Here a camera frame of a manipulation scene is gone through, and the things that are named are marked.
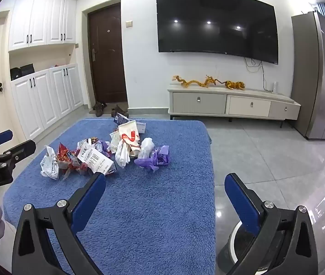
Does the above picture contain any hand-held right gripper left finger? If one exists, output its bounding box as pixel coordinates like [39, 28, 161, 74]
[11, 172, 107, 275]

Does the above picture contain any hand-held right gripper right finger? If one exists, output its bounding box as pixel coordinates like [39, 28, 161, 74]
[224, 173, 325, 275]

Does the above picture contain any white plastic packet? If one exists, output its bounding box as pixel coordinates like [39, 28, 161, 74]
[40, 145, 60, 180]

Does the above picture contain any white carton with black print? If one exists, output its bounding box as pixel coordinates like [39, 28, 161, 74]
[76, 142, 117, 176]

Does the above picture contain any white trash bin black liner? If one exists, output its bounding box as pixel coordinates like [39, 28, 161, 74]
[217, 220, 283, 275]

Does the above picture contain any red snack packet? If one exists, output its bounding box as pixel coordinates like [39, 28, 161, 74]
[56, 143, 90, 178]

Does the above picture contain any small purple wrapper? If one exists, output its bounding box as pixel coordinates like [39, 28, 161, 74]
[95, 140, 112, 157]

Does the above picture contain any white plastic bag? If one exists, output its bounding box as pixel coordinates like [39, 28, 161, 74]
[115, 142, 131, 168]

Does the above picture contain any white paper bag red print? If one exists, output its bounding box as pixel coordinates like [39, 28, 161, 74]
[117, 120, 141, 158]

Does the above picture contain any white plastic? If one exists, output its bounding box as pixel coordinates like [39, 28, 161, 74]
[141, 137, 155, 159]

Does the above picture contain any blue packet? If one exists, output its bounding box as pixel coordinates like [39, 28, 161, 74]
[114, 113, 130, 125]

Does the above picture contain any white base cabinet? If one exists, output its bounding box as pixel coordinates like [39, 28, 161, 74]
[9, 64, 84, 141]

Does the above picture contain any blue fleece blanket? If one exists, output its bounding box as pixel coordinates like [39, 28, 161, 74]
[3, 118, 216, 275]

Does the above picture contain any pair of brown shoes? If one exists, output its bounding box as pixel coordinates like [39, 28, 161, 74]
[111, 104, 129, 118]
[93, 102, 107, 117]

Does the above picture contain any white television cabinet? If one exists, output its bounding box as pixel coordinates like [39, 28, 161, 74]
[167, 83, 301, 128]

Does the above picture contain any golden tiger figurine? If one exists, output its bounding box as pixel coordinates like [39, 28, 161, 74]
[224, 81, 246, 90]

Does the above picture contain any brown entrance door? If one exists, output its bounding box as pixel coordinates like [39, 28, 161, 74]
[87, 2, 128, 104]

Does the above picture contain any golden dragon figurine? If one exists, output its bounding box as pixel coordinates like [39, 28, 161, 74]
[172, 74, 218, 89]

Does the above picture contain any silver refrigerator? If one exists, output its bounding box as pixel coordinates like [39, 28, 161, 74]
[291, 1, 325, 144]

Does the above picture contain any white wall cabinet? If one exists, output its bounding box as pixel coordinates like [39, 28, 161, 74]
[8, 0, 77, 52]

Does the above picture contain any black television cable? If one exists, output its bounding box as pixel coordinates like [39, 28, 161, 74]
[244, 57, 266, 91]

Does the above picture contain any black wall television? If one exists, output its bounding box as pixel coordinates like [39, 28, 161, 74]
[156, 0, 279, 65]

